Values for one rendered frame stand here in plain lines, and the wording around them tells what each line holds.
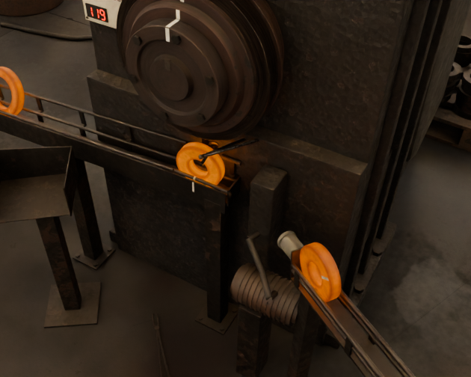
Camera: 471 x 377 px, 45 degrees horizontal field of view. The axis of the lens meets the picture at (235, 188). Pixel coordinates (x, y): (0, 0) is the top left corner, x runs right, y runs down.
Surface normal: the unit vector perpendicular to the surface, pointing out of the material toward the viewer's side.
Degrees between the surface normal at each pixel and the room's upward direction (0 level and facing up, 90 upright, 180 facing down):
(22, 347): 0
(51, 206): 5
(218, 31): 45
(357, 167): 0
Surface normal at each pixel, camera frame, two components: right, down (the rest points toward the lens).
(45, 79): 0.02, -0.73
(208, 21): 0.14, -0.18
